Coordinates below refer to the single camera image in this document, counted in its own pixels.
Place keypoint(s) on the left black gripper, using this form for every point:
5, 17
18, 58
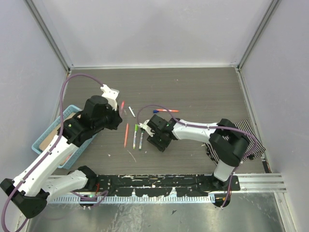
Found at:
117, 118

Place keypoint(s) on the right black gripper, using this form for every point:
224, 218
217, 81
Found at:
161, 146

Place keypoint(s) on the pink highlighter pen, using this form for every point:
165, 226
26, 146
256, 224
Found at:
121, 108

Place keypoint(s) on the white marker green end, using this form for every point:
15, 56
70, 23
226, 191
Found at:
141, 139

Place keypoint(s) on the orange slim pen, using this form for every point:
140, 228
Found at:
126, 135

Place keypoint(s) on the white marker lime end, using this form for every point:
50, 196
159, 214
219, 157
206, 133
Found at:
135, 136

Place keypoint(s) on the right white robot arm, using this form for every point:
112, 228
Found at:
184, 130

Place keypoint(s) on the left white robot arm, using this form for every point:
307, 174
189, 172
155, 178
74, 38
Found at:
31, 191

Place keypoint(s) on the orange white marker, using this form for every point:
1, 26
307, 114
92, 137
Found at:
164, 110

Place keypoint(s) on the white marker blue end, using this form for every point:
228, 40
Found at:
132, 112

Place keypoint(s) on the striped black white cloth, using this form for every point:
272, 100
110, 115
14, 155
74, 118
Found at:
231, 147

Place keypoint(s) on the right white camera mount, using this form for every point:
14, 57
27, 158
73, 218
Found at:
144, 126

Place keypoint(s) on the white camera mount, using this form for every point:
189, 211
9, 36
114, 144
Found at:
111, 95
144, 126

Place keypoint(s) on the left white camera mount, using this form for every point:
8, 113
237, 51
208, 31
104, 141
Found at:
111, 95

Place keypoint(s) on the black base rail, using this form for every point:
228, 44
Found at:
159, 185

